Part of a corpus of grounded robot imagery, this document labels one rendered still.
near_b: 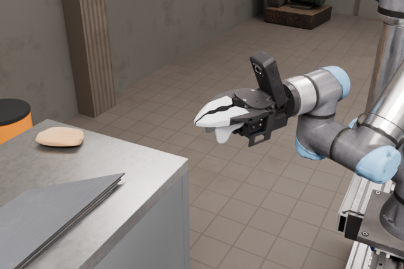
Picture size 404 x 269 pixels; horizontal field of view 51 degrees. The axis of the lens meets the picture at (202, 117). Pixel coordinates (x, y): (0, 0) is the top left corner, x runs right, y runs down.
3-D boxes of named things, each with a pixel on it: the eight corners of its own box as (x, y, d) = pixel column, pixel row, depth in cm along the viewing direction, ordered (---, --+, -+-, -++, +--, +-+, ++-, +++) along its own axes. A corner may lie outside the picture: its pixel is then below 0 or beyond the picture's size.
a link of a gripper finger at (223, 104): (193, 145, 73) (235, 130, 78) (195, 117, 70) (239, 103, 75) (183, 136, 75) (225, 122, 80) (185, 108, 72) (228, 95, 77)
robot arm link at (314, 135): (325, 173, 87) (332, 126, 82) (285, 150, 95) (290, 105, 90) (350, 161, 91) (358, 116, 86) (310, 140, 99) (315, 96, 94)
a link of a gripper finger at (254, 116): (234, 130, 70) (273, 116, 75) (235, 122, 69) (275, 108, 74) (217, 116, 73) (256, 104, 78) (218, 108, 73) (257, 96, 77)
